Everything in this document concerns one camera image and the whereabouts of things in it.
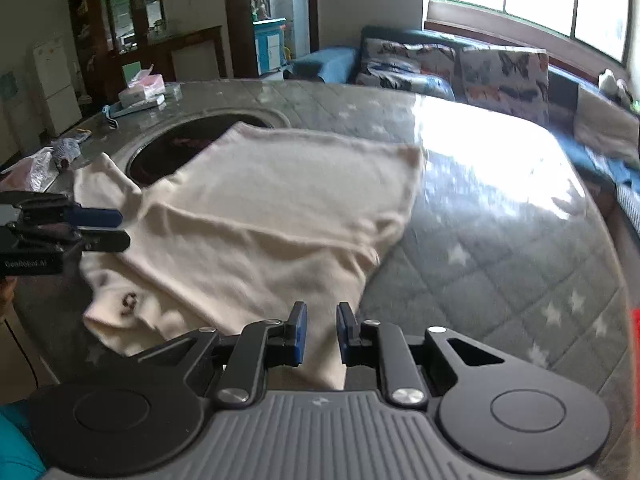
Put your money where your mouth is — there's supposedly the butterfly print cushion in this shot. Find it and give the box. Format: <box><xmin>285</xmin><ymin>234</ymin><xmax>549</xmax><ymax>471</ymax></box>
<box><xmin>457</xmin><ymin>46</ymin><xmax>551</xmax><ymax>127</ymax></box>
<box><xmin>354</xmin><ymin>37</ymin><xmax>458</xmax><ymax>100</ymax></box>

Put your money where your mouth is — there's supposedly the blue white storage cabinet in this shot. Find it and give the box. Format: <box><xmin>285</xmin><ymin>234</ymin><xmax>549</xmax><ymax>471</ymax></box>
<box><xmin>253</xmin><ymin>17</ymin><xmax>288</xmax><ymax>74</ymax></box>

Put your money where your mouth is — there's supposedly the pink plastic bag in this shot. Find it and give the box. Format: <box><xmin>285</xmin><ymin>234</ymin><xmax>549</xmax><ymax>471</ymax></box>
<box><xmin>129</xmin><ymin>65</ymin><xmax>166</xmax><ymax>96</ymax></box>

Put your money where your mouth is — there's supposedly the clear plastic bag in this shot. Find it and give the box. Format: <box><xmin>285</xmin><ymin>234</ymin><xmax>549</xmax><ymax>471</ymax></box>
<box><xmin>0</xmin><ymin>146</ymin><xmax>60</xmax><ymax>193</ymax></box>

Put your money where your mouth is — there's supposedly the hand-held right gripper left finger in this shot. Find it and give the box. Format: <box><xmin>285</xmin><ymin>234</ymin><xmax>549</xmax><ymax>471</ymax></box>
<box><xmin>135</xmin><ymin>301</ymin><xmax>308</xmax><ymax>409</ymax></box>

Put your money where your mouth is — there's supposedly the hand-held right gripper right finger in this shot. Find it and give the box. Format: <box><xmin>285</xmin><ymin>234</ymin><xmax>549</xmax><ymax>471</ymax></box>
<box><xmin>336</xmin><ymin>302</ymin><xmax>506</xmax><ymax>407</ymax></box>

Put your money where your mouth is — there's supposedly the dark wooden cabinet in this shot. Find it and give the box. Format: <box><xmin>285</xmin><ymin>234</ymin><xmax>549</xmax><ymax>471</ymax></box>
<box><xmin>67</xmin><ymin>0</ymin><xmax>226</xmax><ymax>103</ymax></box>

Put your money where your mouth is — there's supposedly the blue sofa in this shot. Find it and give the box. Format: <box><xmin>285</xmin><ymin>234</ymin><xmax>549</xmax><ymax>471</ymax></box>
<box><xmin>291</xmin><ymin>25</ymin><xmax>640</xmax><ymax>241</ymax></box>

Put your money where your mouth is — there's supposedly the white flat box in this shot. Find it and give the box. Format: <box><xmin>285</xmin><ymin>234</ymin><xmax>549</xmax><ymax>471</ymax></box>
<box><xmin>118</xmin><ymin>86</ymin><xmax>167</xmax><ymax>109</ymax></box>

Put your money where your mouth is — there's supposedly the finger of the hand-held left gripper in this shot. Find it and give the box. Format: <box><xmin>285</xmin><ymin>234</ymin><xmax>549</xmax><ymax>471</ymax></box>
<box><xmin>67</xmin><ymin>207</ymin><xmax>123</xmax><ymax>229</ymax></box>
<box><xmin>75</xmin><ymin>230</ymin><xmax>132</xmax><ymax>254</ymax></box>

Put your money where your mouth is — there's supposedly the grey star quilted table cover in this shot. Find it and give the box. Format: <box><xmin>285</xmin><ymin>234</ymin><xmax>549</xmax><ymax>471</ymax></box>
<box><xmin>0</xmin><ymin>78</ymin><xmax>632</xmax><ymax>466</ymax></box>

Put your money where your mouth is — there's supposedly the cream white shirt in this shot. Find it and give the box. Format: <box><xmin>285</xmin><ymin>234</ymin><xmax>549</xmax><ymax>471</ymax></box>
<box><xmin>73</xmin><ymin>122</ymin><xmax>426</xmax><ymax>392</ymax></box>

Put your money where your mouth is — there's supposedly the white refrigerator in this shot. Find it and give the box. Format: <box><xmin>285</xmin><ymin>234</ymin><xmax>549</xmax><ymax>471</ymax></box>
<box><xmin>32</xmin><ymin>35</ymin><xmax>83</xmax><ymax>137</ymax></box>

